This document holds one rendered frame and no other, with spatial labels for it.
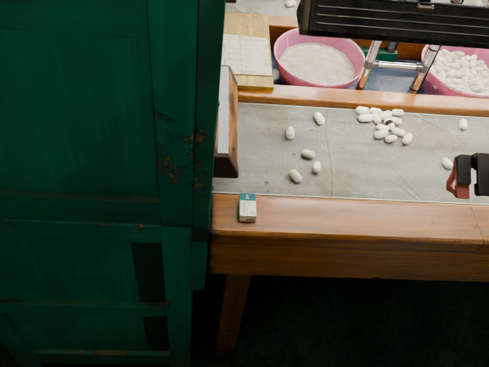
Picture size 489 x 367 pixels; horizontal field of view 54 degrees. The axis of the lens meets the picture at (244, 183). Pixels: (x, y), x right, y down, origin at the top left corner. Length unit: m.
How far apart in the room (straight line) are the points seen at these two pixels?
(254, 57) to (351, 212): 0.54
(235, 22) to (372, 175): 0.62
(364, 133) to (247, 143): 0.31
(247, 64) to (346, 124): 0.31
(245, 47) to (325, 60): 0.25
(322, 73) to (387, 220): 0.53
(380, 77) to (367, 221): 0.64
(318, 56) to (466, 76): 0.44
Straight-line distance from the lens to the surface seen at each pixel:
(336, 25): 1.01
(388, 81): 1.58
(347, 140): 1.25
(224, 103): 1.09
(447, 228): 1.13
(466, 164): 0.81
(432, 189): 1.22
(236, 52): 1.38
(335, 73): 1.45
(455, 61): 1.67
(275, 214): 1.02
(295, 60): 1.47
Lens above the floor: 1.59
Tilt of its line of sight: 51 degrees down
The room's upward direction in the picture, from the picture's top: 9 degrees clockwise
